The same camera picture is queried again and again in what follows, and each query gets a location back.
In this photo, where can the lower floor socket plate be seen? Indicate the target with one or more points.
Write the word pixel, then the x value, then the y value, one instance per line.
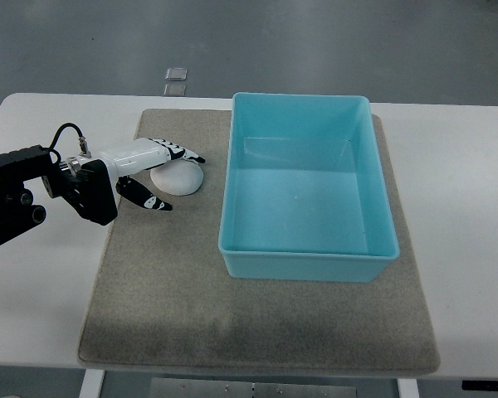
pixel 175 89

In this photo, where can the white table leg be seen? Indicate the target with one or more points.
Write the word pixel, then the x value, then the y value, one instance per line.
pixel 92 384
pixel 408 388

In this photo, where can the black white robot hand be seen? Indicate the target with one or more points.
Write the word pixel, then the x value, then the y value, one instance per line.
pixel 143 154

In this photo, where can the white left table leg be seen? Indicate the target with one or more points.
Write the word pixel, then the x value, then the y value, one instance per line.
pixel 92 384

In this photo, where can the upper floor socket plate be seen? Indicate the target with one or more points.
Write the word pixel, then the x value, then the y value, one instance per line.
pixel 176 74

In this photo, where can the white right table leg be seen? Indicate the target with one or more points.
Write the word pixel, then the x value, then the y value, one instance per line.
pixel 408 388

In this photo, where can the white bunny toy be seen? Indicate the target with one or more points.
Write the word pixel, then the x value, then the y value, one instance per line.
pixel 177 178

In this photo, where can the metal table base plate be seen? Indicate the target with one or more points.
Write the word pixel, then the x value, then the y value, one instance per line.
pixel 172 387

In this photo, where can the floor socket plate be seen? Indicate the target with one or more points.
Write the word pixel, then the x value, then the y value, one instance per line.
pixel 176 74
pixel 175 89

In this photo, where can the black table control panel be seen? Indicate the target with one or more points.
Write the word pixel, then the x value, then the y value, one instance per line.
pixel 479 385

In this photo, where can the grey felt mat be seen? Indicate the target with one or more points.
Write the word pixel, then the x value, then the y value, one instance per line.
pixel 163 299

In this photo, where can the blue plastic box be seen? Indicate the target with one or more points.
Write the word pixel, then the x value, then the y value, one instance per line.
pixel 305 195

